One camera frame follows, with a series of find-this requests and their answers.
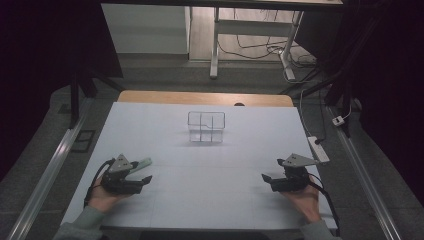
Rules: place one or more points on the aluminium rail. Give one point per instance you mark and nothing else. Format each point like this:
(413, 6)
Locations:
(50, 173)
(363, 180)

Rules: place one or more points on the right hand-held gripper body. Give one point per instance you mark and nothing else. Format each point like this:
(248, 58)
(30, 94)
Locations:
(293, 180)

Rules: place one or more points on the person's right hand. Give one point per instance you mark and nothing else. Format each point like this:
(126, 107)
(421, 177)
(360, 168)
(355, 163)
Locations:
(308, 203)

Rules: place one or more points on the black floor plate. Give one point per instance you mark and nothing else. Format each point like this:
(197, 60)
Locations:
(83, 141)

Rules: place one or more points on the small dark round object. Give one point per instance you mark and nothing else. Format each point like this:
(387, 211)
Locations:
(239, 104)

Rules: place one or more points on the person's left hand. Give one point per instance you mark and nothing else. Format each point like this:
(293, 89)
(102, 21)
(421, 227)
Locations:
(101, 200)

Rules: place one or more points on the clear acrylic organizer box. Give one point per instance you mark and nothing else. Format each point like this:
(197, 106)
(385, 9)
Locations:
(206, 128)

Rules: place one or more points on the white desk frame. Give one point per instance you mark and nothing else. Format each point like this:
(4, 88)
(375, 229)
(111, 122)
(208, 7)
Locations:
(253, 27)

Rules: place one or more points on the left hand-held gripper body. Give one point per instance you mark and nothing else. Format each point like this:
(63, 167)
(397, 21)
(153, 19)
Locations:
(116, 181)

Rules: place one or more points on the black metal stand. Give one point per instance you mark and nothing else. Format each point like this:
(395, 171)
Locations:
(340, 90)
(75, 100)

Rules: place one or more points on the white power strip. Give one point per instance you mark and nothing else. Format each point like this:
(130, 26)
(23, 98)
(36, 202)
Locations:
(318, 149)

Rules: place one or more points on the white plug adapter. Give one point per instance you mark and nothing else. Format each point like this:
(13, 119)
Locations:
(338, 121)

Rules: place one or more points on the light green stick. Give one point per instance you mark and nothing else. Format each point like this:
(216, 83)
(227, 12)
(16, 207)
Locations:
(143, 163)

